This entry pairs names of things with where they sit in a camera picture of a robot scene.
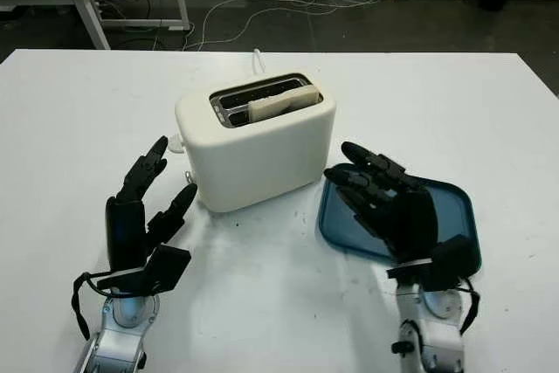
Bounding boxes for dark blue plastic tray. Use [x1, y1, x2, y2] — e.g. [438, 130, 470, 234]
[317, 162, 481, 280]

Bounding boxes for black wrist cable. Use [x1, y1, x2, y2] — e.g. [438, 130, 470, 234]
[71, 272, 114, 342]
[453, 276, 480, 335]

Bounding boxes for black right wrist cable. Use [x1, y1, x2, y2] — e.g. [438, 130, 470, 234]
[453, 276, 480, 335]

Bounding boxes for white two-slot toaster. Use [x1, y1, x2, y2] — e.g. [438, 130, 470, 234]
[174, 72, 337, 213]

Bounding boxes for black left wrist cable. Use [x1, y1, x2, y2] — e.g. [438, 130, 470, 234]
[71, 272, 114, 342]

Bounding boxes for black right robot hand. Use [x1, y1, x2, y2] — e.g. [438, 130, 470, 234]
[322, 141, 438, 267]

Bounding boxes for white toaster power cord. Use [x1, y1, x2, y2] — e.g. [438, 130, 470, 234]
[252, 48, 268, 75]

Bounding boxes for pale bread slice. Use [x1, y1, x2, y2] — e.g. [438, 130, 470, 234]
[248, 86, 323, 123]

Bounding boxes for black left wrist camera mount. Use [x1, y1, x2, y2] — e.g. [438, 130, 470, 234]
[98, 245, 192, 295]

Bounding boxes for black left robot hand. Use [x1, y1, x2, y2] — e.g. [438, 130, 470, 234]
[106, 135, 199, 272]

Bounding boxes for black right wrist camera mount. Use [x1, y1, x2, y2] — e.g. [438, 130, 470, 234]
[425, 235, 481, 292]

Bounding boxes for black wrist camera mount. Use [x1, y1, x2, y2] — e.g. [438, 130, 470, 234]
[425, 235, 481, 292]
[98, 245, 192, 295]

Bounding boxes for white cable on floor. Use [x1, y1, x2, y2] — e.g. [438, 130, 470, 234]
[183, 0, 381, 52]

